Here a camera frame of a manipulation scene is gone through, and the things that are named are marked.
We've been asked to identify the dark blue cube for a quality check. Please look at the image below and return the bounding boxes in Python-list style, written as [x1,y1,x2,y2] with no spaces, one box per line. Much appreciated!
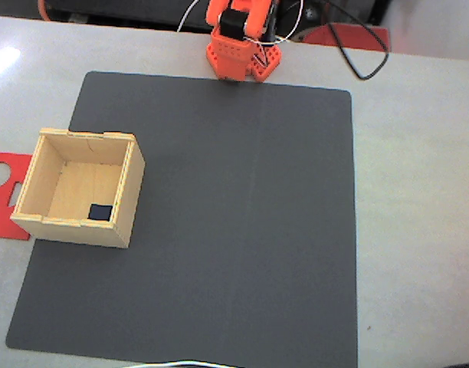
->
[87,203,113,222]

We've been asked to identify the open wooden box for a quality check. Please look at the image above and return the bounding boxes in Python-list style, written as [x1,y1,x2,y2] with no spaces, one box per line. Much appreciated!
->
[10,127,146,250]

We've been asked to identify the dark grey mat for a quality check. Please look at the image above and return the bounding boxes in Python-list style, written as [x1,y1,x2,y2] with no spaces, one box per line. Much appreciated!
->
[5,71,359,368]

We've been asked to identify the red flat object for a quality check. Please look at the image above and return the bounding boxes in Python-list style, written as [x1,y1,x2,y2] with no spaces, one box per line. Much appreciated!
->
[301,21,392,53]

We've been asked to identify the dark background equipment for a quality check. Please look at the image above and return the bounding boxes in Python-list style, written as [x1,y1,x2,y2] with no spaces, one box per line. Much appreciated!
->
[38,0,211,28]

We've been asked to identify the red cut-out sheet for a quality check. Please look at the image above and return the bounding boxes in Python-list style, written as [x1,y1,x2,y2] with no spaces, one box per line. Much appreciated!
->
[0,151,34,242]

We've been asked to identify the black cable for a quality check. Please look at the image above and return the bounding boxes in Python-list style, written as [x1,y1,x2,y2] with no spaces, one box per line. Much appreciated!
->
[320,0,391,81]

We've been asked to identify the white gripper servo wire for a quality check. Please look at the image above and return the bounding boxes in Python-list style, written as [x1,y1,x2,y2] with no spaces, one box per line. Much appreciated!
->
[176,0,202,34]

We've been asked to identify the white cable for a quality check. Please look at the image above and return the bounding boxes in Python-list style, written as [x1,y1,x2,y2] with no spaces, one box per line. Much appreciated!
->
[119,359,243,368]

